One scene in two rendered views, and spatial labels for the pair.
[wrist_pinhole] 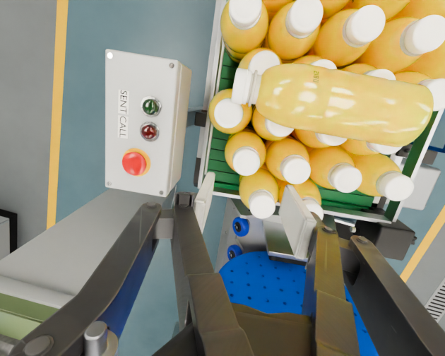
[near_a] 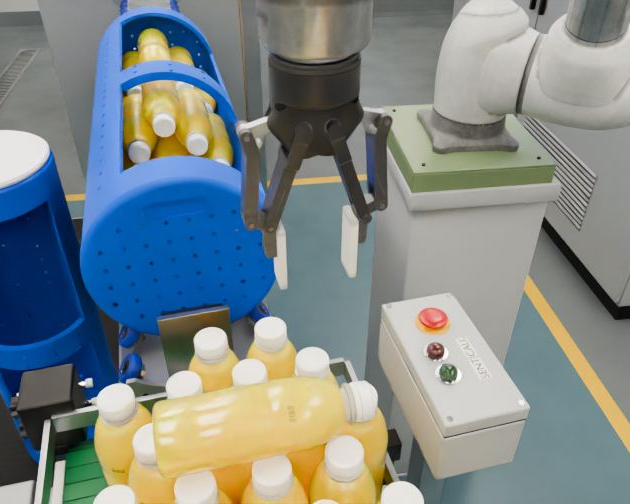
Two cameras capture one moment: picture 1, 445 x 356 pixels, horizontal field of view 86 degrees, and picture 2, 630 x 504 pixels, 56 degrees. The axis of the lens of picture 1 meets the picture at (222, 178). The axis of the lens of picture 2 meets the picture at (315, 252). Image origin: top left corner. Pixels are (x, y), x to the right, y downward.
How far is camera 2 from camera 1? 0.45 m
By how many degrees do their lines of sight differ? 36
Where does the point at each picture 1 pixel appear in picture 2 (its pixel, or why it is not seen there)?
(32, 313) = (461, 177)
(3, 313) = (490, 168)
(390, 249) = (48, 377)
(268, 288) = (214, 269)
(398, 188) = (116, 397)
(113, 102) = (490, 364)
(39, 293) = (470, 198)
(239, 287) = (251, 257)
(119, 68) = (504, 395)
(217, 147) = not seen: hidden behind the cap
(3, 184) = not seen: outside the picture
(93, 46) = not seen: outside the picture
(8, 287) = (507, 193)
